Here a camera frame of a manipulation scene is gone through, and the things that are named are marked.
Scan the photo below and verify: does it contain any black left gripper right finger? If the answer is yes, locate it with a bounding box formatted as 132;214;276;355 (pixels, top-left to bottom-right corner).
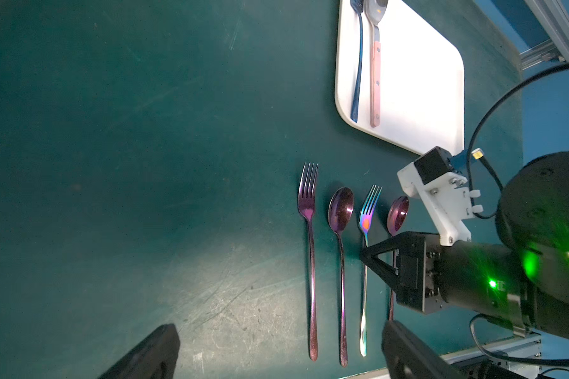
382;321;462;379

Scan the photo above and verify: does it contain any aluminium front rail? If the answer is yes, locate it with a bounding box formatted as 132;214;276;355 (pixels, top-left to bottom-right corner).
350;331;569;379

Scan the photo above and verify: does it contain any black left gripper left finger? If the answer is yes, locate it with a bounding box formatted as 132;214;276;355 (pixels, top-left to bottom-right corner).
100;324;180;379

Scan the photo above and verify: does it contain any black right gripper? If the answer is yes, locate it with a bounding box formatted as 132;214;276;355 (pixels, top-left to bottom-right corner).
360;232;447;314

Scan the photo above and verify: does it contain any purple metal spoon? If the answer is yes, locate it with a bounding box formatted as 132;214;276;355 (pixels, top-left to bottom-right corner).
328;187;354;367

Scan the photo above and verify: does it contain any silver spoon pink handle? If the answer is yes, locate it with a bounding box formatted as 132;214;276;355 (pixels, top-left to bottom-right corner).
364;0;388;128

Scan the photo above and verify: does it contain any right aluminium side rail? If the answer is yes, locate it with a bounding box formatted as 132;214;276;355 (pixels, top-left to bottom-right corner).
520;1;569;70

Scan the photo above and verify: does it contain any rainbow iridescent fork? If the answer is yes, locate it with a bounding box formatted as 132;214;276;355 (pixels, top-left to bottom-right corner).
359;185;382;357

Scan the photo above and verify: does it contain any black camera cable right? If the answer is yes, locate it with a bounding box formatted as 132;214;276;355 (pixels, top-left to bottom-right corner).
465;58;569;221

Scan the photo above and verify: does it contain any white rectangular tray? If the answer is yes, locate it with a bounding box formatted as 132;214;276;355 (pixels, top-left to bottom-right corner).
334;1;465;155

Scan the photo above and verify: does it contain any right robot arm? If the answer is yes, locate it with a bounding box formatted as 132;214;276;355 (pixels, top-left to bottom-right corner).
360;151;569;339

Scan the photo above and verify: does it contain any blue metal fork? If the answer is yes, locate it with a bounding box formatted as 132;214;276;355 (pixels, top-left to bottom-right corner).
350;0;364;123

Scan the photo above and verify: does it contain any purple metal fork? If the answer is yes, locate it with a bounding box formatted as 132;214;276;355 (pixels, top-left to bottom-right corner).
298;163;319;361

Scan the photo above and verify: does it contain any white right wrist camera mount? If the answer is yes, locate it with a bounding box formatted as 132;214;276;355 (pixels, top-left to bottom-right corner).
398;146;483;246

